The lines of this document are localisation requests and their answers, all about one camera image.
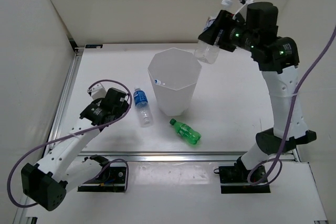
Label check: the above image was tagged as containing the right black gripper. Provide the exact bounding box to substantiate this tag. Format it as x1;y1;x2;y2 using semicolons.
197;10;256;53

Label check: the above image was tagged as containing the blue label plastic bottle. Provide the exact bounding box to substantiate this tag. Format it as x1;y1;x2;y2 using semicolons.
133;87;153;127

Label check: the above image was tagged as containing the white orange label bottle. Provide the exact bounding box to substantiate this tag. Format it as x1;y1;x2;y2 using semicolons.
194;11;219;64

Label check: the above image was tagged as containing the clear unlabeled plastic bottle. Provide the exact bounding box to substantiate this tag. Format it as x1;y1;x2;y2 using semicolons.
154;79;166;86

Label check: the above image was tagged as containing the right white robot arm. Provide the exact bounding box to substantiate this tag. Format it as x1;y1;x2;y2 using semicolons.
194;0;317;183

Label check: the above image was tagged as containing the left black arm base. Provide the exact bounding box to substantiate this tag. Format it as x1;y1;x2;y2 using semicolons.
77;155;129;193

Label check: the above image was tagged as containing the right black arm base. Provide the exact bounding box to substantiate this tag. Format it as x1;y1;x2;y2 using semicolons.
214;166;271;194

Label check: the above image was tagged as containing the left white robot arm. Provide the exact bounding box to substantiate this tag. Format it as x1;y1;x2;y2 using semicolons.
21;82;132;211

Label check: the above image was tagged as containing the white octagonal plastic bin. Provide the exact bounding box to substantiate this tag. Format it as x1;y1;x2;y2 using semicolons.
148;48;202;116

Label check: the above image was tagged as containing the green plastic soda bottle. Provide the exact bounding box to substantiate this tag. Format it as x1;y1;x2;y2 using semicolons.
169;119;202;145

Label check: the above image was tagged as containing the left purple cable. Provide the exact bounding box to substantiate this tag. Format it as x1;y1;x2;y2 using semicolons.
6;79;132;208

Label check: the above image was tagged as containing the left aluminium side rail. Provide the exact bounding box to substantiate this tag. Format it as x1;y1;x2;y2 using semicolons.
47;38;83;142

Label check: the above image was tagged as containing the aluminium front rail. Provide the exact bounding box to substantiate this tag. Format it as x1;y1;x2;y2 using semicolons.
78;151;244;162

